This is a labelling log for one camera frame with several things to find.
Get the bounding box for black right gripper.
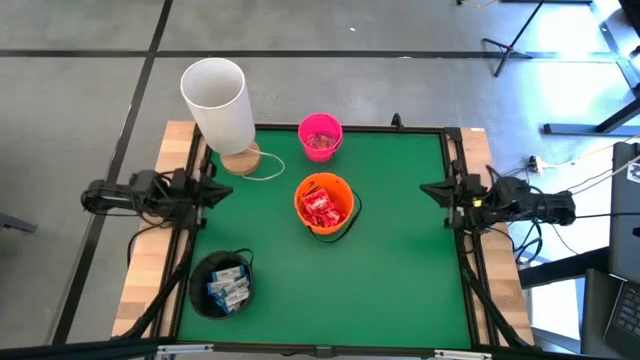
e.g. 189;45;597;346
419;173;494;232

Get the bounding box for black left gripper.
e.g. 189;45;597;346
162;168;235;227

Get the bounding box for orange plastic bucket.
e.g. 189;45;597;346
293;172;363;245

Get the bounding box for black plastic bucket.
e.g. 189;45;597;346
188;248;256;321

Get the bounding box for red clear candy pack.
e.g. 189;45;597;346
314;207;347;229

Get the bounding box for white table lamp wooden base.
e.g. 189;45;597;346
180;57;263;177

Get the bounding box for green table mat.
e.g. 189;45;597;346
177;128;474;350

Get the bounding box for wooden table side board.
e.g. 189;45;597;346
112;119;209;339
452;127;535;346

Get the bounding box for pink plastic bucket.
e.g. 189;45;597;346
297;112;345;164

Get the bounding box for black desk beam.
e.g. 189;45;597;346
517;247;612;290

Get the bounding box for black tripod stand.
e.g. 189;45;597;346
481;0;547;79

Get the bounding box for grey laptop lid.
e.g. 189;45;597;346
608;141;640;286

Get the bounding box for dark furniture foot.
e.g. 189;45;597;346
0;212;39;235

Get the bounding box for dark grey laptop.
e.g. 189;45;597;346
582;268;640;359

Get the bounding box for white lamp cable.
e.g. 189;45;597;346
241;148;287;182

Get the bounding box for black table frame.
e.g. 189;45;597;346
117;113;534;359

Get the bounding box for black desk frame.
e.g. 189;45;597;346
543;0;640;137

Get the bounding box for black floor cable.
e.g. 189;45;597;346
574;211;640;224

